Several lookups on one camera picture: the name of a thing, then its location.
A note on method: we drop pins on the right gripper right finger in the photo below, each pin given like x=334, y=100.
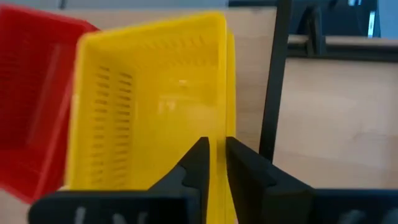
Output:
x=258, y=193

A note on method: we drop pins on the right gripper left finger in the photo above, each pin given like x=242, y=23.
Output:
x=196, y=180

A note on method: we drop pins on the red plastic basket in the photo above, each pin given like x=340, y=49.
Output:
x=28, y=93

